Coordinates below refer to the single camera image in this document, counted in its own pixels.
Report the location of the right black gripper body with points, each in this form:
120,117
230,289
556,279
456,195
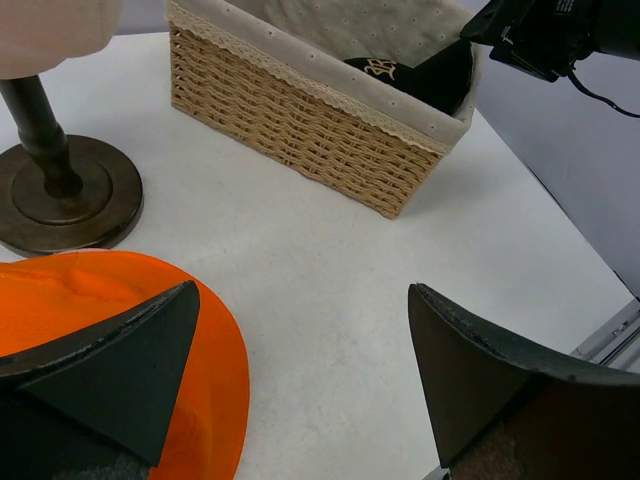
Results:
542,38

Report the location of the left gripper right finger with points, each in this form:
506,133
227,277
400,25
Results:
500,390

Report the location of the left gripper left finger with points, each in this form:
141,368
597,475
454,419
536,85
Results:
97,403

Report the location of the black embroidered cap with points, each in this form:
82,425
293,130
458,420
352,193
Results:
442,81

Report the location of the orange bucket hat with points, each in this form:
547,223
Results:
48,297

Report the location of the wicker basket with liner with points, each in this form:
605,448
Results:
272,75

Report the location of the cream mannequin head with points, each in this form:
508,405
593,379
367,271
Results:
37,36

